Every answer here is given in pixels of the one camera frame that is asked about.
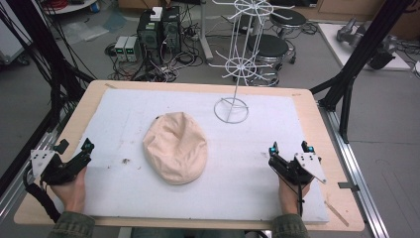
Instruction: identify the white floor board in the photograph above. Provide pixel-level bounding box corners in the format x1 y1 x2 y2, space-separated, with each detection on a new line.
316 22 412 71

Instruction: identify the person's right hand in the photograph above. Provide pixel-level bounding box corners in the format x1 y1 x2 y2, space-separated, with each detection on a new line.
277 175 312 216

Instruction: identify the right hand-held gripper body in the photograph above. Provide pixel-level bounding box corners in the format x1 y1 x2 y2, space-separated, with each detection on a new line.
267 152 328 186

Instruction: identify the round white table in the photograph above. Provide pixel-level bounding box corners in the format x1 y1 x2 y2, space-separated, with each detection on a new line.
42 0 99 16

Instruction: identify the black sleeved cable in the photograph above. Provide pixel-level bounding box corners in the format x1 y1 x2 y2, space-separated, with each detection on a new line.
22 165 62 223

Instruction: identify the person's left hand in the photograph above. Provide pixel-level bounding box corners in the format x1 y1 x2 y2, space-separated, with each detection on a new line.
49 167 88 214

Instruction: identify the small black round stool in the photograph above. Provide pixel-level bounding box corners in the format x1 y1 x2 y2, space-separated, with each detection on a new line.
268 8 308 38

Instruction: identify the beige cap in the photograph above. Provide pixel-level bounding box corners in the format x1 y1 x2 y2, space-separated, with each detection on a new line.
142 111 209 185

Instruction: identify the small metal bracket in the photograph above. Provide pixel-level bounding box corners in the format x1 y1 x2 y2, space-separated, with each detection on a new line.
337 181 361 192

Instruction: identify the thin wooden stick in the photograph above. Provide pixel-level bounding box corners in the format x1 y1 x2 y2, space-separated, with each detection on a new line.
324 200 350 228

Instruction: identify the black metal frame stand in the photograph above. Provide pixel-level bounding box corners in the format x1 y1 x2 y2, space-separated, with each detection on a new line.
309 0 416 145
0 0 97 199

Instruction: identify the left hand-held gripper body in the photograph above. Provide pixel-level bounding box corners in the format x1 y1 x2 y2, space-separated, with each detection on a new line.
30 148 92 186

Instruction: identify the tangle of floor cables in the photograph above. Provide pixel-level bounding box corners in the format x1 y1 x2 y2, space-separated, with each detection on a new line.
104 19 212 83

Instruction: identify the aluminium rail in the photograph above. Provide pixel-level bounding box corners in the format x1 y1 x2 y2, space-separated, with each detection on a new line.
0 127 68 221
317 104 391 238

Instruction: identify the white box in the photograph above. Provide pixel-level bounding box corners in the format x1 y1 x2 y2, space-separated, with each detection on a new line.
150 6 164 23

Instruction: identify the large black round stool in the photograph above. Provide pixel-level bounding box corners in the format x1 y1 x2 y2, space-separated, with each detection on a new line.
245 34 290 87

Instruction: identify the black computer tower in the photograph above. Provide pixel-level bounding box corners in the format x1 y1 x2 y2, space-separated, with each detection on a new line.
160 5 182 56
136 11 163 65

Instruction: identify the thin black cable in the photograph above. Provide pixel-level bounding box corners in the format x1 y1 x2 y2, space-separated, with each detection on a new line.
283 178 305 218

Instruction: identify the grey power supply unit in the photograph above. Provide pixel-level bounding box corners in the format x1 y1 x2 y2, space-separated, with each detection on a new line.
114 36 129 62
125 36 142 62

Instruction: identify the white foam mat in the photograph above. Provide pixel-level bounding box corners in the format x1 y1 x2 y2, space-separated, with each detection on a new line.
76 87 330 225

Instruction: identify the white wire rack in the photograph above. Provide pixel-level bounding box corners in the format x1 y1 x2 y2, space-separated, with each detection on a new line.
207 0 297 125

